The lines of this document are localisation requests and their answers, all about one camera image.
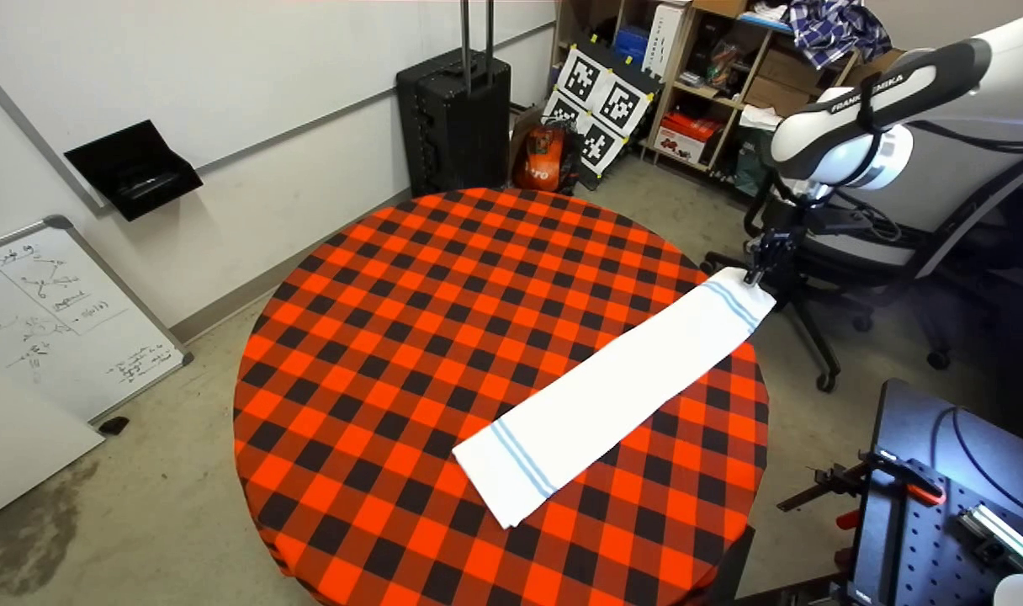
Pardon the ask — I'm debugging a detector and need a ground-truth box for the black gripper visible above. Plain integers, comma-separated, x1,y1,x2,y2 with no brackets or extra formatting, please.
744,226,814,299

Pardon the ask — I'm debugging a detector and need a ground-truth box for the white towel with blue stripes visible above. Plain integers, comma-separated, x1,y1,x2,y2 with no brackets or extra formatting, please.
452,264,780,533

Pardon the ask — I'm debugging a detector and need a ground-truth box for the red white box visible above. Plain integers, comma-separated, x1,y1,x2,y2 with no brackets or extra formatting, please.
656,112,722,167

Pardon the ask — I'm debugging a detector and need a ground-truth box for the brown cardboard box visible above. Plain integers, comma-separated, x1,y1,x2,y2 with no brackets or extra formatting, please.
744,48,821,120

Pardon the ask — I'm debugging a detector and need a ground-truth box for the wooden storage shelf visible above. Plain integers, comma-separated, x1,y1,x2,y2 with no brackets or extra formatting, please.
555,0,908,177

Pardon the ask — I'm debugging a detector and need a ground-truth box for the black clamp with orange grip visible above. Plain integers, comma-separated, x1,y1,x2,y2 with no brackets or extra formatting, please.
832,509,864,572
779,449,950,514

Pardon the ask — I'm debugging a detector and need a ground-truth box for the fiducial marker board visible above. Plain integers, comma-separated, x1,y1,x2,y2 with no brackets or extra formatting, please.
538,44,663,183

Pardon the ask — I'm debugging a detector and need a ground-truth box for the orange black power tool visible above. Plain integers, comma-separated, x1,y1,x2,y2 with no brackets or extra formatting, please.
508,118,571,193

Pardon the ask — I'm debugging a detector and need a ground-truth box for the plaid cloth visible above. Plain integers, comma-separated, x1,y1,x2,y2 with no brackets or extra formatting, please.
787,0,894,75

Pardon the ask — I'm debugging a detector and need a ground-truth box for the black wheeled suitcase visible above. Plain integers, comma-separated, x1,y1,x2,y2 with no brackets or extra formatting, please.
393,0,514,198

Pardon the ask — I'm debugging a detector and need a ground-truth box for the red black checkered round table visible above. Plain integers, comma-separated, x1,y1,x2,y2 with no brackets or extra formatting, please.
233,185,775,606

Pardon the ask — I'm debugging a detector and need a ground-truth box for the small written whiteboard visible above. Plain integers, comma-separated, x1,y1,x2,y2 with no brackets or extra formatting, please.
0,216,192,424

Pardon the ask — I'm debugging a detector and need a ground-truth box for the plain white board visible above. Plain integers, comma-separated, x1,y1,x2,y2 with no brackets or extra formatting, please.
0,358,107,533

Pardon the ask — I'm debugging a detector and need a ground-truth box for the black velcro strap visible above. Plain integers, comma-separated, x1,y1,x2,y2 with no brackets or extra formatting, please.
847,75,888,172

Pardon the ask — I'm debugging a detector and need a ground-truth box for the black cable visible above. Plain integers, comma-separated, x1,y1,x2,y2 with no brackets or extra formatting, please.
941,403,1023,533

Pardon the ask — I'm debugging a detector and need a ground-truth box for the aluminium profile rail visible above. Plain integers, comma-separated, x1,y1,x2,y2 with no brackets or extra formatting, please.
957,501,1023,578

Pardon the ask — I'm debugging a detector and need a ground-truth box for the large wall whiteboard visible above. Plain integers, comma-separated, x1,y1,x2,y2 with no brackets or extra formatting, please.
0,0,559,223

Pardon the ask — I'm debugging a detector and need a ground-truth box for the black wall tray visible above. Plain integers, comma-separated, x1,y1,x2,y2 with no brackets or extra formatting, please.
63,118,206,223

